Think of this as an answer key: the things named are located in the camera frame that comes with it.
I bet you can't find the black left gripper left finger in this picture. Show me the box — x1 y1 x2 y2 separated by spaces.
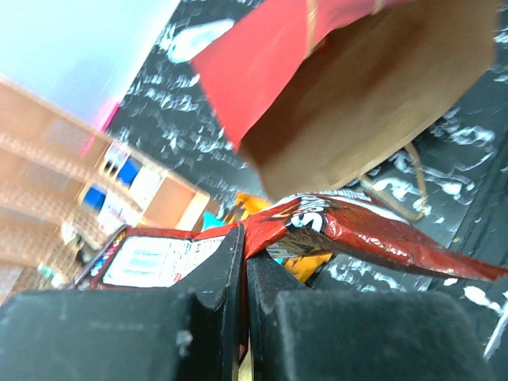
1 224 244 380

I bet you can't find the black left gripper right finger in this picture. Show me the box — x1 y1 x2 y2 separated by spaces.
246 254 494 380

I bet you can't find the orange snack packet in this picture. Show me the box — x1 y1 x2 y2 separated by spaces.
222 192 333 283

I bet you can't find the red snack packet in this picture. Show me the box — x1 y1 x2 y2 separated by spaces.
75 190 508 291

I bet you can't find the red brown paper bag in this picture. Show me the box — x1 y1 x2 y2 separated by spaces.
191 1 500 200

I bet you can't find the teal white snack packet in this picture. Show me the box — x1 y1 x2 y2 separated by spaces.
202 211 225 231

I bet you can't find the white red label packet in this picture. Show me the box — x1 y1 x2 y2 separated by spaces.
97 193 140 235

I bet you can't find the white flat box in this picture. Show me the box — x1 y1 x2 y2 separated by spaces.
129 167 163 210

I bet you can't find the blue grey eraser back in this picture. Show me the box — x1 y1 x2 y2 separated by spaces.
83 187 106 211

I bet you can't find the blue grey eraser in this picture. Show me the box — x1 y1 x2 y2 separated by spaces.
83 187 106 211
117 158 141 187

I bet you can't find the blue grey eraser right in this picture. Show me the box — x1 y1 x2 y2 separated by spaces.
117 158 141 187

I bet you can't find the peach plastic desk organizer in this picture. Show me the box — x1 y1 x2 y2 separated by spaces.
1 81 217 298

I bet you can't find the blue white packaged item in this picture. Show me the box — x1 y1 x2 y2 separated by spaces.
166 18 235 64

